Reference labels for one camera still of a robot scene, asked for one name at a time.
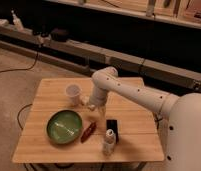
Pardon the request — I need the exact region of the wooden table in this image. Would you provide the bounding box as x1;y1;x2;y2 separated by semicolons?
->
12;78;164;163

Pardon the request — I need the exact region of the black floor cable left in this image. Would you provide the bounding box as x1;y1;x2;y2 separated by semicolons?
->
0;45;41;76

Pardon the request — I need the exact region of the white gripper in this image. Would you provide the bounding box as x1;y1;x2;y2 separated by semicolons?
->
87;104;106;122

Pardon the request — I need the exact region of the small white bottle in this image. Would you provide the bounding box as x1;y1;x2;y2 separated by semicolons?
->
102;129;116;155

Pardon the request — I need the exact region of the white sponge block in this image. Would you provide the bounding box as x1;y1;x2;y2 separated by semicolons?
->
80;96;89;106

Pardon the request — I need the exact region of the white plastic cup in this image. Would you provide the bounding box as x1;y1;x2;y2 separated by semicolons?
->
65;84;81;106

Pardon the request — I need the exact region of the green ceramic plate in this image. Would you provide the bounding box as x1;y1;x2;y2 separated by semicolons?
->
46;110;83;145

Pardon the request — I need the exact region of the red chili pepper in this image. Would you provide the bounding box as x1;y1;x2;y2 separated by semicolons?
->
81;122;96;143

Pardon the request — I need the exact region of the white spray bottle background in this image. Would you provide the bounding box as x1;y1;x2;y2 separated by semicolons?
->
11;11;24;31

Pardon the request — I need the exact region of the black device on ledge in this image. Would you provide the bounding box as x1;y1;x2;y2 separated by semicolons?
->
50;28;69;42

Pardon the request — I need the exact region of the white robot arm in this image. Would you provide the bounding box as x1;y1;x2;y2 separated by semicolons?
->
89;67;201;171

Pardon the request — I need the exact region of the black rectangular box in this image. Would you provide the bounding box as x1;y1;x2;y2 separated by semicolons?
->
106;119;119;142

